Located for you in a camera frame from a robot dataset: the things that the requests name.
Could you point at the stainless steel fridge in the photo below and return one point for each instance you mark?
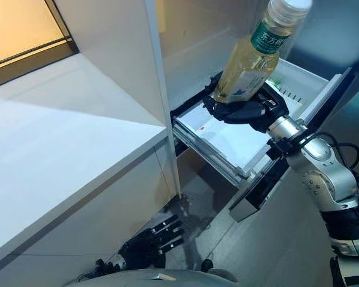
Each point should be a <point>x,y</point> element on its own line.
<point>197,45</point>

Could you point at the amber backlit wall panel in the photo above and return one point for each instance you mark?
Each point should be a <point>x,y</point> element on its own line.
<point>18,27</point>

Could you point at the yellow tea bottle white cap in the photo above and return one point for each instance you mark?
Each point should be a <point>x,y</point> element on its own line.
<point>248,68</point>

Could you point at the white fridge drawer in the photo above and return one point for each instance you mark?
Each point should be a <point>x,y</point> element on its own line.
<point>224,137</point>

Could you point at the white tall side panel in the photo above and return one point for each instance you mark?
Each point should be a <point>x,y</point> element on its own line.
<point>116,59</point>

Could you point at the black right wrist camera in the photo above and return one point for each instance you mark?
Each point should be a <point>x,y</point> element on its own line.
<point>282,148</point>

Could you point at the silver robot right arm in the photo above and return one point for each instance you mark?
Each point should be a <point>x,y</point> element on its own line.
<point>326,167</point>

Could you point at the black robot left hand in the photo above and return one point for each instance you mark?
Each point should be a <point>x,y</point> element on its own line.
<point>149,242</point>

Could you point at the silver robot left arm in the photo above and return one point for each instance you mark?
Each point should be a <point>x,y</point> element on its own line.
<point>107,264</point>

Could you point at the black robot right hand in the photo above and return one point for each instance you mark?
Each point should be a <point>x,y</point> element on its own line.
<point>242,112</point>

